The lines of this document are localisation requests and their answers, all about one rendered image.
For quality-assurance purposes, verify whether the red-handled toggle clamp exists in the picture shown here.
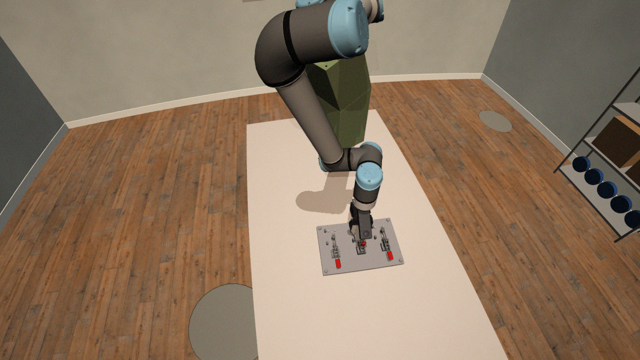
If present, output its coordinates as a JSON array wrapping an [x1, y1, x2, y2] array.
[[380, 227, 394, 260]]

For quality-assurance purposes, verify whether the grey toggle clamp with red handle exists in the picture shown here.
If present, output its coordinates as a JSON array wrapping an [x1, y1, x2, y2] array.
[[331, 233, 341, 268]]

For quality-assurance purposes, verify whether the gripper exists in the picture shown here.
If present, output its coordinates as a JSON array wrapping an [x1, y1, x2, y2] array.
[[349, 202, 373, 235]]

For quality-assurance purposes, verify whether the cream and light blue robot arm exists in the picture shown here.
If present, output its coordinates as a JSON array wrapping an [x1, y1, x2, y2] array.
[[254, 0, 384, 240]]

